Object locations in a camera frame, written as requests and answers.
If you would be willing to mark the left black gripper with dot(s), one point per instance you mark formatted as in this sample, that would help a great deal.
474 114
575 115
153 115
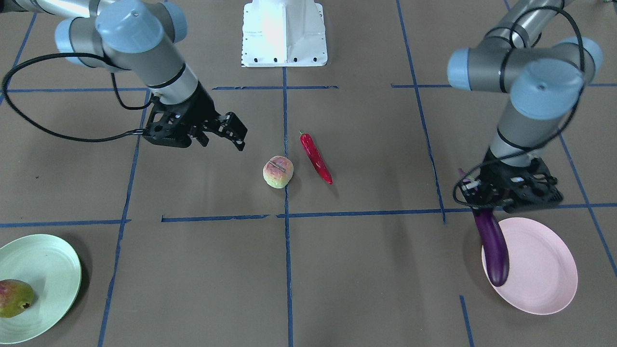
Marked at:
492 163

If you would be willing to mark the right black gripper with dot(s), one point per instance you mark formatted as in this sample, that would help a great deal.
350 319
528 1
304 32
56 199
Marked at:
202 108

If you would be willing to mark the purple eggplant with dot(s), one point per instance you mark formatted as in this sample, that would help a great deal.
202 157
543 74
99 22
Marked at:
491 246

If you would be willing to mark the red apple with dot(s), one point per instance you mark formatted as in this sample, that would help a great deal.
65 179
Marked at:
16 296

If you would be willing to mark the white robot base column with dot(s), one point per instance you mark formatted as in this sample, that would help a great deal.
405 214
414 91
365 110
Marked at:
283 33

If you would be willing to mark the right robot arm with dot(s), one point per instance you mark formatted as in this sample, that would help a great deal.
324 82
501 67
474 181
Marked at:
131 35

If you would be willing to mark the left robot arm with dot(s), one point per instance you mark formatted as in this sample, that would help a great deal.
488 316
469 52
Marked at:
536 55

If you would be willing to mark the pale peach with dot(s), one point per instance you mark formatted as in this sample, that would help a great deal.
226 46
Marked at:
278 171

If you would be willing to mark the pink plate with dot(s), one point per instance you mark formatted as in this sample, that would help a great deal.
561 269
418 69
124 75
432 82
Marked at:
543 276

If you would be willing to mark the red chili pepper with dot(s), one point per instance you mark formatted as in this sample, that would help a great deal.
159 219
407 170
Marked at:
315 157

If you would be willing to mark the green plate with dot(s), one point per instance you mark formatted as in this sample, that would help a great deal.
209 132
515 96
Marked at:
52 268

